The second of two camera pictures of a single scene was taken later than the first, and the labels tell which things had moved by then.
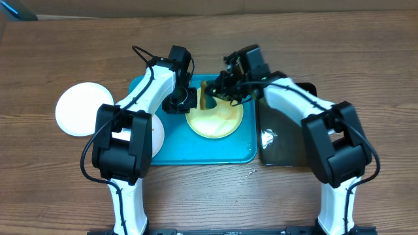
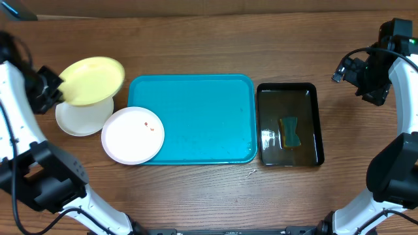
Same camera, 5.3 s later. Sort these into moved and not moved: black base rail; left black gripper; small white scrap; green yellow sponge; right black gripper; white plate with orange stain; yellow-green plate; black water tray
Moved: right black gripper; left black gripper; yellow-green plate; green yellow sponge
Not moved: small white scrap; black base rail; white plate with orange stain; black water tray
